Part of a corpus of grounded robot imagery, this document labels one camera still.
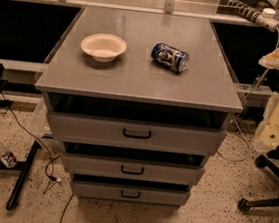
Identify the grey top drawer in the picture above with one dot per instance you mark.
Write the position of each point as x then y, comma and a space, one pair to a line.
67, 127

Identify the grey drawer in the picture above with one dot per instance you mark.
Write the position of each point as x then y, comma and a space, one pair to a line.
67, 127
130, 193
131, 169

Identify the grey drawer cabinet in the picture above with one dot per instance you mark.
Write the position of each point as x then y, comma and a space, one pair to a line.
134, 87

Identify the grey bottom drawer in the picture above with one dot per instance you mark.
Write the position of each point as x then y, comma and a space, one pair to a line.
130, 193

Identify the grey middle drawer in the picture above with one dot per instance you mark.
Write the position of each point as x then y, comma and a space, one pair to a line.
131, 169

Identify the blue soda can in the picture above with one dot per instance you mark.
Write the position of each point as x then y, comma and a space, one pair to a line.
170, 57

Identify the white paper bowl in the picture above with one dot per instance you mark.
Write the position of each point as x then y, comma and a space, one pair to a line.
103, 47

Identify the black metal stand base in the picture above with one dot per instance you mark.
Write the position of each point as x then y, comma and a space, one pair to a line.
23, 168

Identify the black office chair base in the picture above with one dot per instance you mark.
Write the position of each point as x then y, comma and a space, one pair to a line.
268, 195

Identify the white emergency stop button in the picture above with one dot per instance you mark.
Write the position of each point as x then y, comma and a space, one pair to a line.
266, 19

